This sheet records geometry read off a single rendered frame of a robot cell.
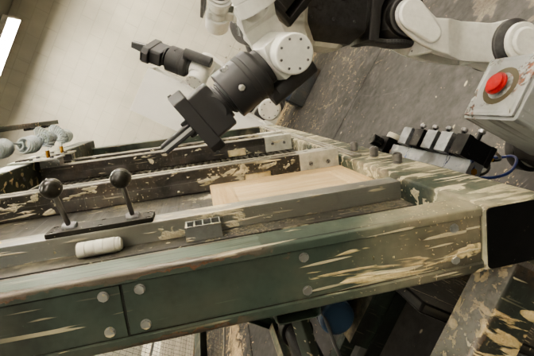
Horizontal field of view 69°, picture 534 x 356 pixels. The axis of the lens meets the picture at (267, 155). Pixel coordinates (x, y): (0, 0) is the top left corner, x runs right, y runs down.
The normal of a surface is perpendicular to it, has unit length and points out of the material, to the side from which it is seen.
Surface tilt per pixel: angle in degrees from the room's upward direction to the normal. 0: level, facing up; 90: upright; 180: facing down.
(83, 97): 90
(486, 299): 0
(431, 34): 90
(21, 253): 90
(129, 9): 90
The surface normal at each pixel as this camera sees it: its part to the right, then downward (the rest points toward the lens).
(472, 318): -0.88, -0.41
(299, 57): 0.31, 0.31
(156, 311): 0.18, 0.13
